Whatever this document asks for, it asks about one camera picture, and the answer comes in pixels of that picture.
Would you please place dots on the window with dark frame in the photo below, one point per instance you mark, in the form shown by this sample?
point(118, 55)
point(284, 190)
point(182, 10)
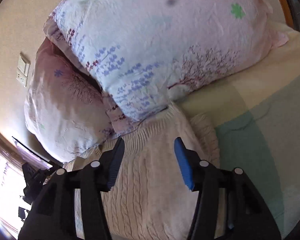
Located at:
point(12, 183)

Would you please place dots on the pink floral left pillow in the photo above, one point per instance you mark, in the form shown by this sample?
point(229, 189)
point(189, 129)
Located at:
point(62, 109)

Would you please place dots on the white wall switch plate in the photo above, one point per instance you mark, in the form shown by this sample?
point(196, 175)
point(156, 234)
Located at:
point(23, 67)

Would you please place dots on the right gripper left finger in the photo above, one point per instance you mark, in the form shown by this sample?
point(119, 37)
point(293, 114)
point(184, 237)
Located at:
point(51, 194)

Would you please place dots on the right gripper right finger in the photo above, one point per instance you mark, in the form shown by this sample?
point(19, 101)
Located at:
point(228, 206)

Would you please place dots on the white lavender right pillow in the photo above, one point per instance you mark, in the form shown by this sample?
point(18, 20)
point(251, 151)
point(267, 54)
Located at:
point(147, 53)

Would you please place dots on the pastel patchwork floral quilt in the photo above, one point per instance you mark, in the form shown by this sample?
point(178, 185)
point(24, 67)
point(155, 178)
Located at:
point(256, 115)

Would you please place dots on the beige cable-knit sweater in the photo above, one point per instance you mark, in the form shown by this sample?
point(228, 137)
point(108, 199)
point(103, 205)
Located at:
point(149, 199)

